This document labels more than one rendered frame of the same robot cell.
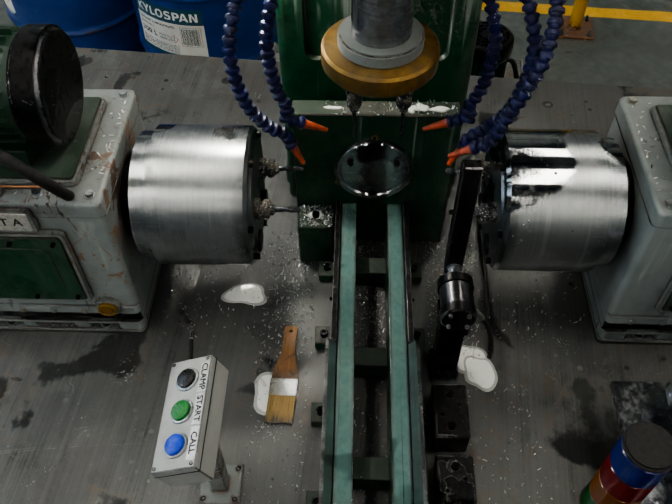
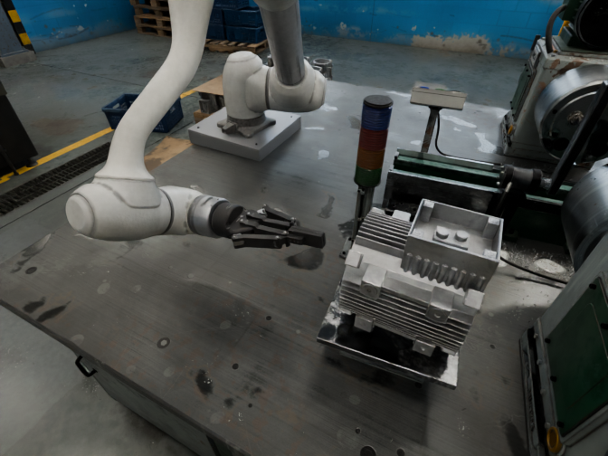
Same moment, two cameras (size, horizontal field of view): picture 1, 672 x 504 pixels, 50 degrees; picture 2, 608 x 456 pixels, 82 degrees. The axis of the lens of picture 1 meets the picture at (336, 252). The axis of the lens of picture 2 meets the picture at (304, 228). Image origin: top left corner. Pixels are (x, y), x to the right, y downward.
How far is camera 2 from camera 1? 1.24 m
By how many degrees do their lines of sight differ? 70
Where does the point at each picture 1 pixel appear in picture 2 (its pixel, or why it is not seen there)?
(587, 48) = not seen: outside the picture
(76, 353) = (489, 140)
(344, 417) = (443, 166)
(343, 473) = (413, 160)
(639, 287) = (563, 300)
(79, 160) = (575, 52)
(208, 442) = (424, 96)
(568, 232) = (593, 203)
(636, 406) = not seen: hidden behind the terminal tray
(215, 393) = (448, 99)
